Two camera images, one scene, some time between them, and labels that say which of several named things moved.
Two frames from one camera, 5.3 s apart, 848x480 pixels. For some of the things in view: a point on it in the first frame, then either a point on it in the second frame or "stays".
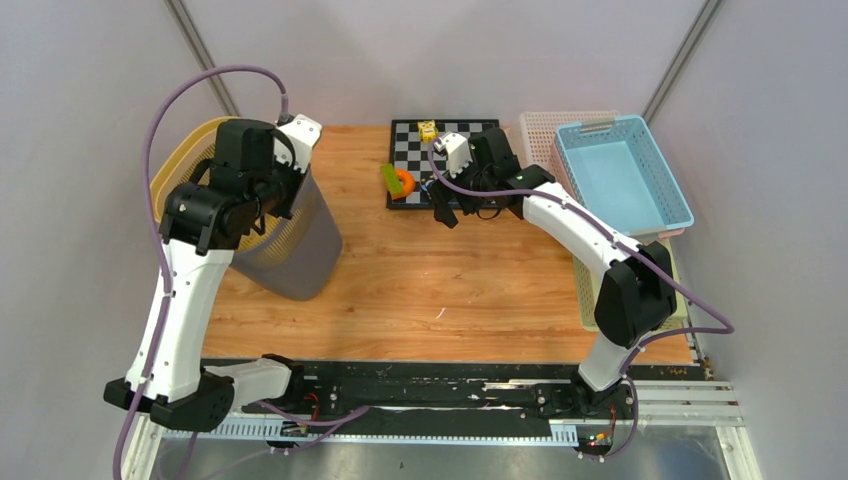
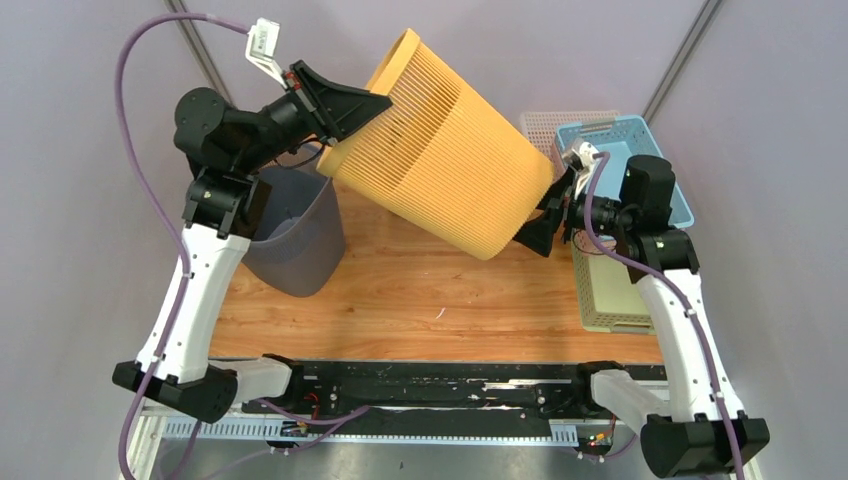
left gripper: x=295 y=178 to x=331 y=110
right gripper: x=443 y=211 to x=538 y=233
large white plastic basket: x=538 y=130 stays
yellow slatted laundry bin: x=185 y=151 to x=445 y=151
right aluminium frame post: x=706 y=13 stays
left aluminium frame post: x=202 y=57 stays
